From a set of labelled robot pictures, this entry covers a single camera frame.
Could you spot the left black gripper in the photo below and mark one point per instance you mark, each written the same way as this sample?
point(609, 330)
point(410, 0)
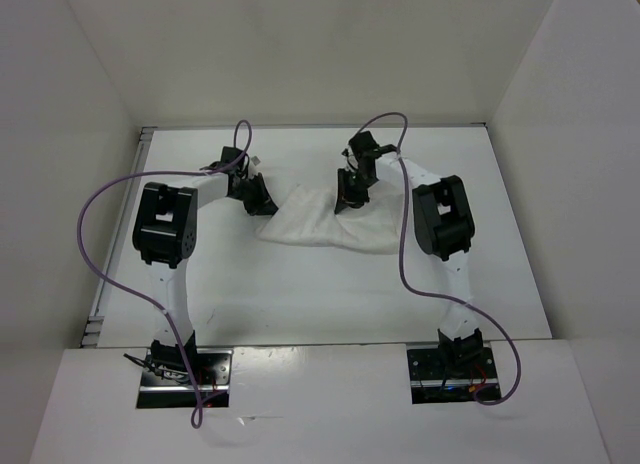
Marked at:
point(263, 204)

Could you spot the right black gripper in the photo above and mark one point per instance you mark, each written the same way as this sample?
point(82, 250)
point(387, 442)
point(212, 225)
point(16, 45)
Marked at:
point(346, 196)

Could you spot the white pleated skirt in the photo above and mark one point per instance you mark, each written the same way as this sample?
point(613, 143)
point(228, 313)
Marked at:
point(306, 218)

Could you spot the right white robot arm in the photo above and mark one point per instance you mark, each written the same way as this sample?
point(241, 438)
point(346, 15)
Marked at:
point(437, 220)

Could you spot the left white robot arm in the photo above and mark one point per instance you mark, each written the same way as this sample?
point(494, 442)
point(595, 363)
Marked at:
point(165, 235)

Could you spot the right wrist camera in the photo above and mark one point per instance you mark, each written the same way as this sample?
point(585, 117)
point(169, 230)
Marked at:
point(384, 149)

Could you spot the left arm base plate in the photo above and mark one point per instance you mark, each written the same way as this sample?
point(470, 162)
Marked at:
point(164, 388)

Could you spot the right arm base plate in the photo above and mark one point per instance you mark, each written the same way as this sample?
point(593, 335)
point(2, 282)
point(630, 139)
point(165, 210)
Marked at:
point(432, 383)

